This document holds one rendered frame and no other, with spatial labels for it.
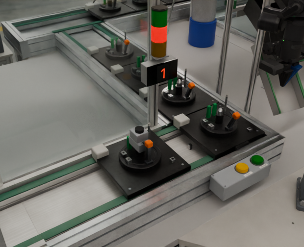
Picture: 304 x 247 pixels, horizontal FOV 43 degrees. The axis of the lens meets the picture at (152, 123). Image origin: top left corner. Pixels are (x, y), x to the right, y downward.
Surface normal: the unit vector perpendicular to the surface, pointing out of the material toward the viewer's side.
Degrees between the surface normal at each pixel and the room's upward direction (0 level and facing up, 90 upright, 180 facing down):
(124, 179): 0
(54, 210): 0
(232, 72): 0
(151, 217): 90
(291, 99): 45
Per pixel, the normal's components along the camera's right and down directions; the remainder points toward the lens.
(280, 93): 0.29, -0.19
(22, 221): 0.00, -0.81
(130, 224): 0.55, 0.49
